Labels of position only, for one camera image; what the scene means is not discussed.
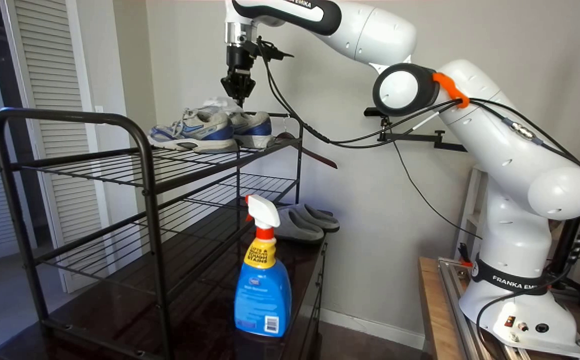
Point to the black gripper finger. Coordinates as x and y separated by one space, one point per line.
247 83
234 85

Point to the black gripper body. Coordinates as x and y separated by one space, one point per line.
241 60

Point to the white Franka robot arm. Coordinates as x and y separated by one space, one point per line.
537 180

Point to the black metal shoe rack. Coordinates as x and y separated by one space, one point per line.
150 201

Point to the brown wooden hanger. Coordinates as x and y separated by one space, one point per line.
316 157

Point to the grey felt slipper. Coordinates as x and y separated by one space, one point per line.
300 231
322 217

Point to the blue spray cleaner bottle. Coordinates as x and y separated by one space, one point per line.
262 293

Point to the white upright panel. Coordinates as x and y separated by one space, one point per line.
464 201

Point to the orange black clamp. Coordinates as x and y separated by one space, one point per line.
464 254

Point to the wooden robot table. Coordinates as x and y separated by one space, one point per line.
433 313

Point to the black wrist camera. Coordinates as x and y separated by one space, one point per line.
270 52

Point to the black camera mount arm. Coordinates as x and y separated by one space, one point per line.
422 138

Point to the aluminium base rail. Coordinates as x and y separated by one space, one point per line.
466 326

